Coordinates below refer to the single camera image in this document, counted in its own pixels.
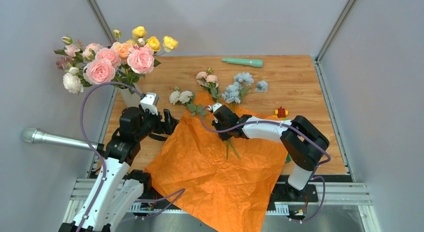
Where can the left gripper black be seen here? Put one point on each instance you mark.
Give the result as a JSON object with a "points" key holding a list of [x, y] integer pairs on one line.
{"points": [[167, 127]]}

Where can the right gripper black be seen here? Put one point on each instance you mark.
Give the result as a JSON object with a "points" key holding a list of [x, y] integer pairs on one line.
{"points": [[216, 124]]}

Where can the blue grey flower stem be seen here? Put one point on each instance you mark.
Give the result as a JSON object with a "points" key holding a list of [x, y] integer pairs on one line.
{"points": [[235, 92]]}

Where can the orange yellow wrapping paper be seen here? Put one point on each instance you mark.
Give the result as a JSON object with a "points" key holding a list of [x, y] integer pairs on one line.
{"points": [[226, 188]]}

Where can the yellow rose stem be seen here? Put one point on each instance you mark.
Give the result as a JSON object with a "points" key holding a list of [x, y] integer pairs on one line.
{"points": [[166, 45]]}

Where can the large pink rose stem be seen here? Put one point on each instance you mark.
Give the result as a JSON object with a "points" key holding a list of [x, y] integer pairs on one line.
{"points": [[103, 68]]}

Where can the pink white rose stem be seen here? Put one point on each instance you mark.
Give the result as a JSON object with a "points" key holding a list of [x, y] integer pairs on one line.
{"points": [[123, 49]]}

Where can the black ribbon with gold text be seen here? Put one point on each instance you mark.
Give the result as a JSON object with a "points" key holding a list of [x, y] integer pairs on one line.
{"points": [[157, 137]]}

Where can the flower bouquet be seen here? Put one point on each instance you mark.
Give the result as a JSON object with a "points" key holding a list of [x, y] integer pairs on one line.
{"points": [[210, 82]]}

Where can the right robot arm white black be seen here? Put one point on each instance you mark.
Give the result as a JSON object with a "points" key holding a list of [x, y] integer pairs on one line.
{"points": [[305, 144]]}

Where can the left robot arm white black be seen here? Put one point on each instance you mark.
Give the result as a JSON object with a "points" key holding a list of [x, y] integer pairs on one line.
{"points": [[115, 190]]}

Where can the white ceramic vase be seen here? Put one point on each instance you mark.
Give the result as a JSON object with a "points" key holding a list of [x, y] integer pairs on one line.
{"points": [[130, 98]]}

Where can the pink flowers in vase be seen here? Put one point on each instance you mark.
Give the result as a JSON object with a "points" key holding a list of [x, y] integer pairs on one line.
{"points": [[73, 58]]}

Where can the loose blue grey flower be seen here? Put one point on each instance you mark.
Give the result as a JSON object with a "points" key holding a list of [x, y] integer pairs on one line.
{"points": [[262, 86]]}

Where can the pile of coloured toy blocks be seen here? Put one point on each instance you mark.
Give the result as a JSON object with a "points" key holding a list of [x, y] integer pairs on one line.
{"points": [[280, 112]]}

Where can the teal handheld tool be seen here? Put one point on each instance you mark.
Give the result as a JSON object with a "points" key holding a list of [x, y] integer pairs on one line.
{"points": [[255, 63]]}

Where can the blue green toy block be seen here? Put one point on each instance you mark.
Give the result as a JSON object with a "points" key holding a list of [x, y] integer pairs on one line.
{"points": [[288, 158]]}

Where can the silver microphone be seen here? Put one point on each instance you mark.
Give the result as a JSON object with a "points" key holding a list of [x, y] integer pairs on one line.
{"points": [[36, 136]]}

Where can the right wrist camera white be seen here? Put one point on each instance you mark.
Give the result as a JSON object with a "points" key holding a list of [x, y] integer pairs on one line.
{"points": [[213, 108]]}

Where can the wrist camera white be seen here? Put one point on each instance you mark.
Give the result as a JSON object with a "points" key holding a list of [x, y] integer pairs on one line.
{"points": [[213, 108], [149, 103]]}

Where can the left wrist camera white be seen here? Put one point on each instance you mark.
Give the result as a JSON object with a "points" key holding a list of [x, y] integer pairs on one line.
{"points": [[149, 103]]}

